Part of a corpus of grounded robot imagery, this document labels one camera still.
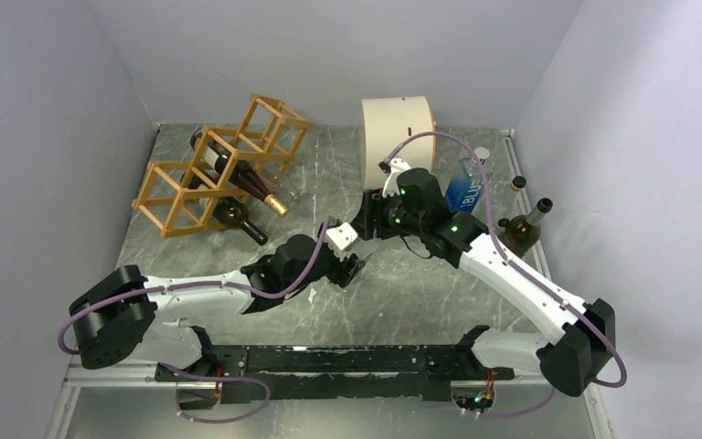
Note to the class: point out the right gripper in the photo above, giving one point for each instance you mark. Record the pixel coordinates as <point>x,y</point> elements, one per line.
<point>370,216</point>

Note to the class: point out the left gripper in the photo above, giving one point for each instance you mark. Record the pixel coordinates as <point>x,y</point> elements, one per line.
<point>343,275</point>

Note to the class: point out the blue square glass bottle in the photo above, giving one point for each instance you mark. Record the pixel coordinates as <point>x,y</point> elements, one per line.
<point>466,187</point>

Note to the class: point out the clear glass bottle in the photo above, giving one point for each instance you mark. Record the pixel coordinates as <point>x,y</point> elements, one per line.
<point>518,183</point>

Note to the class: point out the dark green wine bottle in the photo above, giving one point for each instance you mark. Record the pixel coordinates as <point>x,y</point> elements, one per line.
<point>522,232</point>

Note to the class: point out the dark bottle gold cap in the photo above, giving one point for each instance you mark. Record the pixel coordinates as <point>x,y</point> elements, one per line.
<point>217,156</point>

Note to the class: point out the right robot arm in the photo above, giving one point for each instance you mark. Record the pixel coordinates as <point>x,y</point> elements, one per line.
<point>575,338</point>

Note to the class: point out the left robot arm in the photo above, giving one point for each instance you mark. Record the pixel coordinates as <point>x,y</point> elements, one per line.
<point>131,315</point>

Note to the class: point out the dark bottle black cap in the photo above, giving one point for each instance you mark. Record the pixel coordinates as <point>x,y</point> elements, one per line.
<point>235,215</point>

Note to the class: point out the wooden wine rack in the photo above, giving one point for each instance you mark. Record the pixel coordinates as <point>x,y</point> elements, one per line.
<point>179,197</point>

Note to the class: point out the beige cylindrical box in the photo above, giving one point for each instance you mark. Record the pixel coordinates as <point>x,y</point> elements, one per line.
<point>386,122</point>

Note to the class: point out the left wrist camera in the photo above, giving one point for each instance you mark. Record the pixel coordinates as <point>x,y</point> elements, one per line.
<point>341,239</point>

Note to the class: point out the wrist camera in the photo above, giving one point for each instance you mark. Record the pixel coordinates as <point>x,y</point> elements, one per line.
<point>392,169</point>
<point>341,239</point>

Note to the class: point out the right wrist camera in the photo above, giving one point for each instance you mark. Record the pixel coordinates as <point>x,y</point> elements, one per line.
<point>392,169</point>

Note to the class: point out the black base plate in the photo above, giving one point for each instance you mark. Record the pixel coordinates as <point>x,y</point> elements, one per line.
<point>429,372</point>

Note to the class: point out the aluminium rail frame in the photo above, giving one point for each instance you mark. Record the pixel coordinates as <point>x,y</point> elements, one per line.
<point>129,315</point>

